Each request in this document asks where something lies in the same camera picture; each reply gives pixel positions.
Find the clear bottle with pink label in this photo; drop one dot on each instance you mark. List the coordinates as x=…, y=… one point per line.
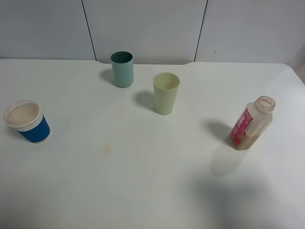
x=253, y=121

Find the blue paper cup with lid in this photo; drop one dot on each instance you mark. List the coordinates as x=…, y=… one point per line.
x=27, y=118

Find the teal plastic cup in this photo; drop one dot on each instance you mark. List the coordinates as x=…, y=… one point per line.
x=122, y=68

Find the pale yellow plastic cup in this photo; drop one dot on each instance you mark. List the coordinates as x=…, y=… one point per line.
x=165, y=86

